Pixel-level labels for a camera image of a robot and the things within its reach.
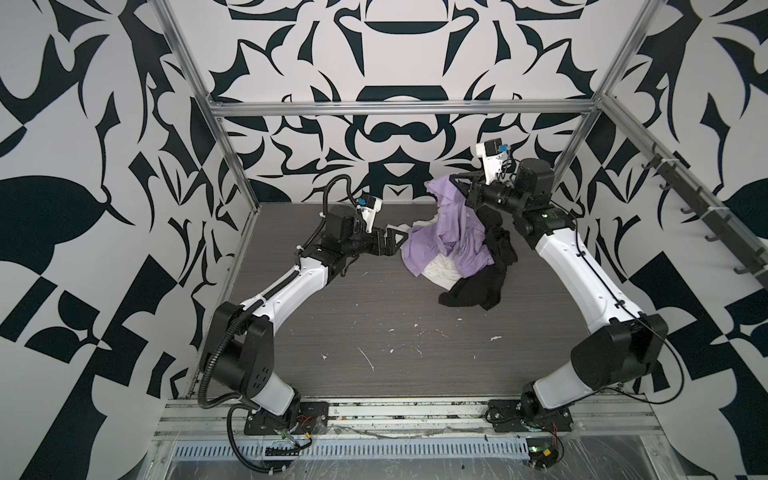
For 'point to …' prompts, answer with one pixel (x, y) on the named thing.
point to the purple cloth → (456, 233)
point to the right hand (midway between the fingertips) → (454, 174)
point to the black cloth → (484, 287)
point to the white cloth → (442, 271)
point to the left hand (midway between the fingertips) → (398, 227)
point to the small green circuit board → (543, 452)
